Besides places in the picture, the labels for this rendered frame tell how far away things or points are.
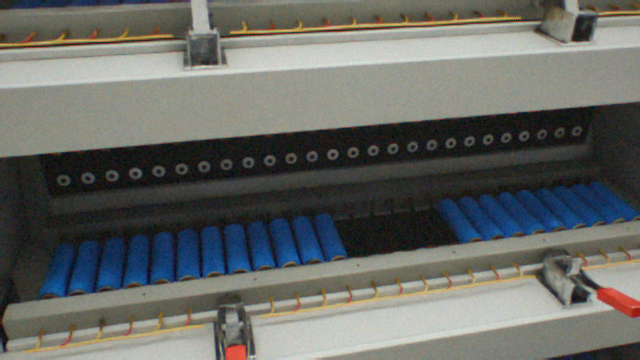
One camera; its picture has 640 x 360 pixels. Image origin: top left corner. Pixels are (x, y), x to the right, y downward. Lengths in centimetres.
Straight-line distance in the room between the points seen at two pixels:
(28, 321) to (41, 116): 15
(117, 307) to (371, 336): 19
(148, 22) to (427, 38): 20
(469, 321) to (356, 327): 9
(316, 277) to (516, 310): 16
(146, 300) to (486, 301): 26
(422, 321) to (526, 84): 19
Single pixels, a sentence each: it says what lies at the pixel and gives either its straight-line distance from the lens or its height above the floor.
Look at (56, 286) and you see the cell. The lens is 48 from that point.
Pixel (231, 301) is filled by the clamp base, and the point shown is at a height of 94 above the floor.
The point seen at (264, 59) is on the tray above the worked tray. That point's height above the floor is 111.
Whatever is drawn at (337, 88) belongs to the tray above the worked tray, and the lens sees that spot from 37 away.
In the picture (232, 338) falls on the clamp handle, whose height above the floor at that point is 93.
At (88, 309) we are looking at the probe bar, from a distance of 44.
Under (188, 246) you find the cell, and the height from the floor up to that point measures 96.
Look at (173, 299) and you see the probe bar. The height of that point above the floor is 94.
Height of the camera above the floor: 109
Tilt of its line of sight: 10 degrees down
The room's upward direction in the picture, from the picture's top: 4 degrees counter-clockwise
